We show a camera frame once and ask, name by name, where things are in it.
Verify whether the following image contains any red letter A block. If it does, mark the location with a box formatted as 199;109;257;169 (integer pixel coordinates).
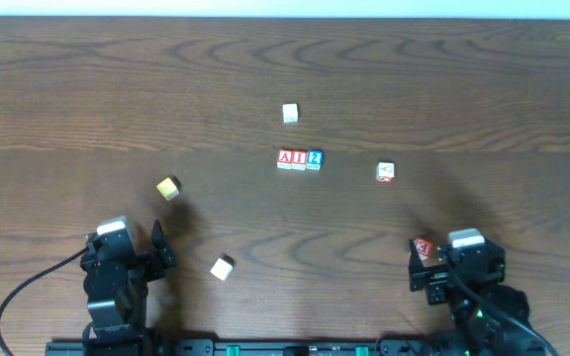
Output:
276;149;294;170

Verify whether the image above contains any red letter E block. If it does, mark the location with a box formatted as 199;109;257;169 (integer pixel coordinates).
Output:
414;237;435;260

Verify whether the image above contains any red letter I block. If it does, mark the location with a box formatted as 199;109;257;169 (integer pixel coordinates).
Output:
291;150;308;170

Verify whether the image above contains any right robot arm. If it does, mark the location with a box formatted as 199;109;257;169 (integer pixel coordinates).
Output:
408;228;545;355

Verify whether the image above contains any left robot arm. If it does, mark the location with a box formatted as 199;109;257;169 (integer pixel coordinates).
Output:
80;216;177;355

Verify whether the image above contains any plain cream wooden block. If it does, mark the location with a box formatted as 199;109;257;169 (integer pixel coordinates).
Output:
210;255;235;281

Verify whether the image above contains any blue number 2 block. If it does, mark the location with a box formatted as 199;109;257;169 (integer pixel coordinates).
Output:
306;150;324;170

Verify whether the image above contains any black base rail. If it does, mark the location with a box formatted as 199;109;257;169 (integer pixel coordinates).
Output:
45;338;545;356

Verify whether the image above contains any white block with red side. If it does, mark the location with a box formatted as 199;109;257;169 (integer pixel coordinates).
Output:
376;162;395;182

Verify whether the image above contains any white block top centre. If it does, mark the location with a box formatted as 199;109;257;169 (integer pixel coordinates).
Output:
282;103;299;124

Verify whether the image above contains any yellow wooden block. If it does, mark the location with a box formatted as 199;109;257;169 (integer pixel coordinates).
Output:
156;176;181;201

